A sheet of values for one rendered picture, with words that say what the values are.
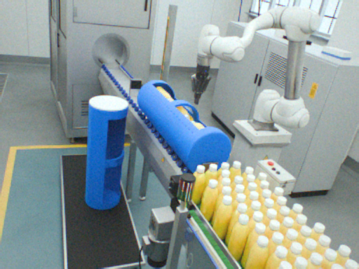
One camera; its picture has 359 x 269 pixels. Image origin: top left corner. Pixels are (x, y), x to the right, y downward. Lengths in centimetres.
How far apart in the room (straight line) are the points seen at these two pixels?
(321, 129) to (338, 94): 37
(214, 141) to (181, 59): 556
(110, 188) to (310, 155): 196
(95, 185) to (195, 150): 115
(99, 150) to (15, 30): 454
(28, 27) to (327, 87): 515
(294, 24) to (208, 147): 86
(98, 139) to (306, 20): 157
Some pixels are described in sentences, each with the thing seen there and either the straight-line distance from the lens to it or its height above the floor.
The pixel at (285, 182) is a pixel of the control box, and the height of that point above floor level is 108.
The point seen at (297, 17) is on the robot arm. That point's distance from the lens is 212.
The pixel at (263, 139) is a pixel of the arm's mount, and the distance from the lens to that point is 239.
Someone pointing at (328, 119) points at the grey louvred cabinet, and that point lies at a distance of 351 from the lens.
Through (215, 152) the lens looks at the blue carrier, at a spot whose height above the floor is 110.
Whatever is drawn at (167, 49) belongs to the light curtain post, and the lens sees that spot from 315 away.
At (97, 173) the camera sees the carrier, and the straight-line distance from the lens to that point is 268.
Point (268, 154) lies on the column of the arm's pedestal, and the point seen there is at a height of 89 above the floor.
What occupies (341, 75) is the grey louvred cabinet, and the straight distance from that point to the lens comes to 337.
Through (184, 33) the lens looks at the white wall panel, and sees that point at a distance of 723.
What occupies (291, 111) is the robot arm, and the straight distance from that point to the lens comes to 228.
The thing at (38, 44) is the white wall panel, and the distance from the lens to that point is 685.
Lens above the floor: 198
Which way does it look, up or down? 25 degrees down
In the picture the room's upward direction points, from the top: 10 degrees clockwise
